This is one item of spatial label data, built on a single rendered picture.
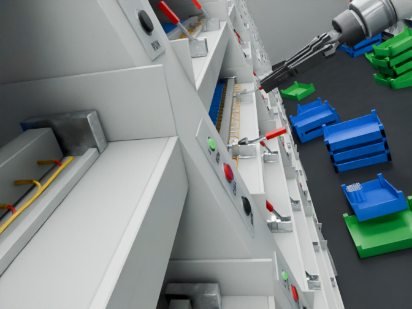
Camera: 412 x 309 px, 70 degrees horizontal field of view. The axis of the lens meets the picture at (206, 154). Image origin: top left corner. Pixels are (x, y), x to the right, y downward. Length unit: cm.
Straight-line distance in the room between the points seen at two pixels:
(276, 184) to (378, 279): 79
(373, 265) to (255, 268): 121
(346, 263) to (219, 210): 128
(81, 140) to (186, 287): 17
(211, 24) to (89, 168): 57
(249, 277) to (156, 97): 19
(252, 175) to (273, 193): 26
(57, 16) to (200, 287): 24
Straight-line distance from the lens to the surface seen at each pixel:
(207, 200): 24
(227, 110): 67
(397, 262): 149
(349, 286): 144
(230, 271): 30
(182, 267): 30
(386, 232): 158
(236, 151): 52
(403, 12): 76
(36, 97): 24
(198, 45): 46
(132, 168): 18
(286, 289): 38
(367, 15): 73
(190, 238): 27
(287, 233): 63
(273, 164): 83
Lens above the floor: 118
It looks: 24 degrees down
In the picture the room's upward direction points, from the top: 30 degrees counter-clockwise
